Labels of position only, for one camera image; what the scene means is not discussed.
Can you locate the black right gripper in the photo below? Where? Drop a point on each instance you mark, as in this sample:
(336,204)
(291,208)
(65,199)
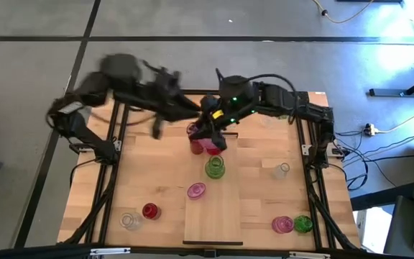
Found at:
(212,122)

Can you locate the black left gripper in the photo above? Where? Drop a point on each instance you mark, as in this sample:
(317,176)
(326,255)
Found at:
(171,102)

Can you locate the red bulbous glass vase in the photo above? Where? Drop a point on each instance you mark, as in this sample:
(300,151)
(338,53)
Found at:
(210,148)

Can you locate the dark red glass vase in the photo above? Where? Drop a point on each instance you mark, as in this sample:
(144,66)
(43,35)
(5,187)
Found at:
(196,147)

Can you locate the green embossed glass vase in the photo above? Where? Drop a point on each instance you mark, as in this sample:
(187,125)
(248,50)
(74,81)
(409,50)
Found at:
(215,169)

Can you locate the pink squat ribbed glass vase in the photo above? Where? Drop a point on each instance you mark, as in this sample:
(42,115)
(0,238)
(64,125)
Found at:
(196,191)

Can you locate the clear twisted glass vase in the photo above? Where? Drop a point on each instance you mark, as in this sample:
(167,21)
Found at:
(281,171)

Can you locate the red ribbed glass bottle vase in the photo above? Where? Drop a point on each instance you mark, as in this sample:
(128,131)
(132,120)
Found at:
(151,211)

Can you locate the pink ringed glass vase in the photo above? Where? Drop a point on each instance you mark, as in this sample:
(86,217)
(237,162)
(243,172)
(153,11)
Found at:
(282,224)

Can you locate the clear embossed glass vase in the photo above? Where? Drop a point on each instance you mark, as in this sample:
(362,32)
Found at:
(131,221)

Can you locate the green round glass vase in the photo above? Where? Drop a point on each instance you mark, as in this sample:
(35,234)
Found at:
(303,224)

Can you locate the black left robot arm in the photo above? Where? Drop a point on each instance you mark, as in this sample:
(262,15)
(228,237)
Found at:
(88,138)

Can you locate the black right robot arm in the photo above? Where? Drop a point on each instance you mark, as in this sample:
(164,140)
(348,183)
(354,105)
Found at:
(275,99)

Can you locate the small yellow tag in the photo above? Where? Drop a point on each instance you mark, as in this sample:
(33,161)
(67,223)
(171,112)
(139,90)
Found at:
(217,114)

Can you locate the light wooden board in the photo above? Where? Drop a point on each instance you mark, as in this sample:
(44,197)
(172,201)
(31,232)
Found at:
(214,216)

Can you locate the white power strip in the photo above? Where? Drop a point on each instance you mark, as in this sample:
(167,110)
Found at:
(370,128)

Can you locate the grey desk leg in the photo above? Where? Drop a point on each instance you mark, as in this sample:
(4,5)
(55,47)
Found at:
(390,92)

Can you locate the silver arm base bracket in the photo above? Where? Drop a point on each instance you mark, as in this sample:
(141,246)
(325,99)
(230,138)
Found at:
(305,149)
(117,145)

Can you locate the black aluminium rig frame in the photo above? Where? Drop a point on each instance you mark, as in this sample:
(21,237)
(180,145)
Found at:
(156,253)

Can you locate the silver rig corner bracket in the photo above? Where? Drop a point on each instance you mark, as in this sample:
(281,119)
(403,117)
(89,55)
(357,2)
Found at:
(110,251)
(309,255)

